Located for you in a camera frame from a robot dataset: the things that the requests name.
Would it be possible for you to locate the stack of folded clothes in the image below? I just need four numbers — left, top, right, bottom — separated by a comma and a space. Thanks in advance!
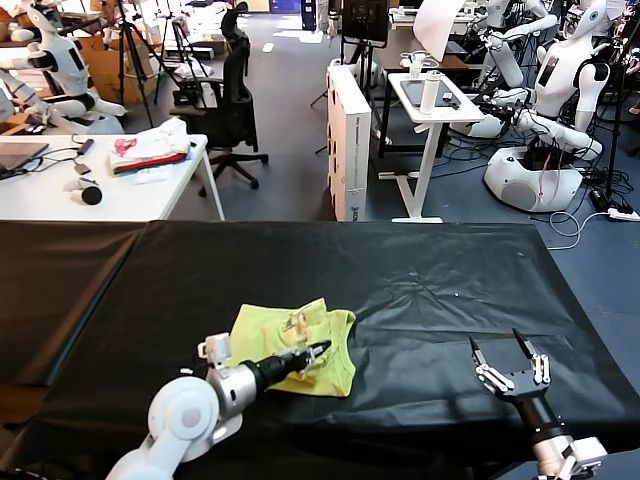
108, 117, 194, 177

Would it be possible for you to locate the brown cardboard box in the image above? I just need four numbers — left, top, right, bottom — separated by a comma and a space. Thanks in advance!
79, 34, 161, 106

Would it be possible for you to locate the white water bottle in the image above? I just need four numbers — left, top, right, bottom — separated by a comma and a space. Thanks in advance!
418, 69, 444, 115

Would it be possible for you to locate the white office table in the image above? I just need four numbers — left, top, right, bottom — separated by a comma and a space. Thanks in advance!
0, 133, 226, 222

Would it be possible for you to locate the black and white controller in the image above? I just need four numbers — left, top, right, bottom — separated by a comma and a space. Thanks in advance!
63, 175, 105, 207

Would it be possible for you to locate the brown desk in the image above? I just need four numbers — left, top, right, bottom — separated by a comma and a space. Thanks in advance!
372, 27, 471, 74

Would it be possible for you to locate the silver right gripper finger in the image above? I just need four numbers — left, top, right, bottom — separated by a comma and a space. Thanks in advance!
511, 327, 552, 386
468, 336, 517, 395

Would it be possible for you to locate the tall white cardboard box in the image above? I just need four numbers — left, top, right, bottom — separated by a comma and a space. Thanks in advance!
326, 64, 374, 222

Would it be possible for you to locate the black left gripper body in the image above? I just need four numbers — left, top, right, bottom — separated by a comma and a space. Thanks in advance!
253, 351, 303, 395

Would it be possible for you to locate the short black tripod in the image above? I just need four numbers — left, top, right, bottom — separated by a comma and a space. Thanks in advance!
154, 14, 211, 106

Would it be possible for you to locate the white humanoid robot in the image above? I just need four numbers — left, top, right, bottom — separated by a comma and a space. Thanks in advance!
0, 2, 126, 135
482, 0, 612, 214

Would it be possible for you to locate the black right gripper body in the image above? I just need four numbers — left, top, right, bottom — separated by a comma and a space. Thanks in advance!
492, 367, 567, 442

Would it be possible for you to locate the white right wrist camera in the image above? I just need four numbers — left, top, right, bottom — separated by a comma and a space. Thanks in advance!
563, 436, 609, 472

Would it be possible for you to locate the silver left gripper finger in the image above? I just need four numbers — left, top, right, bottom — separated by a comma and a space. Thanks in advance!
296, 349, 327, 377
293, 339, 333, 360

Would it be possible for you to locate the small white standing desk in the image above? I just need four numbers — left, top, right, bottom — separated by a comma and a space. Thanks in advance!
378, 72, 487, 224

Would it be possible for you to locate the tall black tripod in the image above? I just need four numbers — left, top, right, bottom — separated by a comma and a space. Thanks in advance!
102, 0, 176, 129

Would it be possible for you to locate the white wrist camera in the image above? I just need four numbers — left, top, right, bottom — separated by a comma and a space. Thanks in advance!
563, 436, 609, 472
197, 333, 234, 371

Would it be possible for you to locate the large black table cover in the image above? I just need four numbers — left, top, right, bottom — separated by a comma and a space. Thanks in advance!
19, 219, 640, 480

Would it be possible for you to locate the white humanoid robot right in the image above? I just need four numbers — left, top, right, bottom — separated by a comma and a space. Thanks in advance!
482, 0, 612, 214

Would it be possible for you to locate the black office chair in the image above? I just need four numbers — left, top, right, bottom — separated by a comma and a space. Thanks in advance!
169, 1, 270, 197

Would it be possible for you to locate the dark tablet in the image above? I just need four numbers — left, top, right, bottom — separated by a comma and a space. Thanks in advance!
399, 78, 462, 109

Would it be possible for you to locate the white humanoid robot left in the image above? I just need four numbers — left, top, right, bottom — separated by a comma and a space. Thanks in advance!
0, 2, 126, 135

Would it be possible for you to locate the white curved sheet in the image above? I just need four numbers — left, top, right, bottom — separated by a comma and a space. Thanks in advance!
413, 0, 464, 64

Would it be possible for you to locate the matte black table cloth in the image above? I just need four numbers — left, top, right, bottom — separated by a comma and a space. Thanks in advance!
0, 219, 151, 389

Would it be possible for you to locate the grey laptop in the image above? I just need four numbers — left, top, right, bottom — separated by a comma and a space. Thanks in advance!
0, 142, 51, 175

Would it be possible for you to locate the black tripod stand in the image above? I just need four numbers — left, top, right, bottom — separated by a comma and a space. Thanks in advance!
309, 0, 396, 156

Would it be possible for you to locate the white floor cable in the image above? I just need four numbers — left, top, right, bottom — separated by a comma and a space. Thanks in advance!
547, 209, 611, 251

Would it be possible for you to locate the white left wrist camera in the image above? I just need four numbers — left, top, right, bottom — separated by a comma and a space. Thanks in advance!
197, 333, 234, 371

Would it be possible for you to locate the black stand pole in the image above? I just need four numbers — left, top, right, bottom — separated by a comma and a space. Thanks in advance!
602, 0, 632, 201

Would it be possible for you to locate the yellow-green t-shirt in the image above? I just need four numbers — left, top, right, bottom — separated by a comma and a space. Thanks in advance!
229, 297, 358, 399

